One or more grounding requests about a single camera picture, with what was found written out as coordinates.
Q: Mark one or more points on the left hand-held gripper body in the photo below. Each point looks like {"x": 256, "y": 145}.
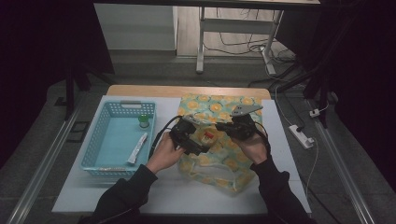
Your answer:
{"x": 182, "y": 132}

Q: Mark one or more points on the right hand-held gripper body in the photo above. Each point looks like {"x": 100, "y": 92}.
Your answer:
{"x": 244, "y": 124}

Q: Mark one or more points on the orange floral tote bag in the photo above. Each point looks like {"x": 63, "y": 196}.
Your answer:
{"x": 218, "y": 168}

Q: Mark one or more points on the small green-capped bottle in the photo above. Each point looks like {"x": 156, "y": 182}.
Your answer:
{"x": 144, "y": 121}

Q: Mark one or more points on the white tube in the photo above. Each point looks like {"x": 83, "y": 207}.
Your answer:
{"x": 137, "y": 148}

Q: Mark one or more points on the blue plastic basket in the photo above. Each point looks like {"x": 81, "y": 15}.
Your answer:
{"x": 107, "y": 155}

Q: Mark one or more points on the person's right hand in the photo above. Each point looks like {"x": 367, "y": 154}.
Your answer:
{"x": 253, "y": 149}

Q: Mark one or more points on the person's left hand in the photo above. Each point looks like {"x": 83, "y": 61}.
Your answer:
{"x": 164, "y": 155}

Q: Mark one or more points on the white foam board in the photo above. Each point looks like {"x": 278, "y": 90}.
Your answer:
{"x": 174, "y": 196}

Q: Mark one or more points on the white power strip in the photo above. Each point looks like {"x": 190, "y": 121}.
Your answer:
{"x": 299, "y": 135}

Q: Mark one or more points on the small white adapter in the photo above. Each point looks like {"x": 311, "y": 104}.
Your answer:
{"x": 314, "y": 113}

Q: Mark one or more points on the black metal stand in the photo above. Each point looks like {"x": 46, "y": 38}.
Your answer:
{"x": 323, "y": 102}
{"x": 69, "y": 93}

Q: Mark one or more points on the black floor plate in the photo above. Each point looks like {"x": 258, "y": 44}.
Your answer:
{"x": 78, "y": 132}

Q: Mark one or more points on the white cabinet panel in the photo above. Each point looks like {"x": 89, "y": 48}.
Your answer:
{"x": 137, "y": 28}

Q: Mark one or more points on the white desk frame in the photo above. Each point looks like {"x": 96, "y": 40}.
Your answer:
{"x": 232, "y": 25}

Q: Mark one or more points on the aluminium floor rail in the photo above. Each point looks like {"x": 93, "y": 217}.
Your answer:
{"x": 43, "y": 168}
{"x": 342, "y": 168}

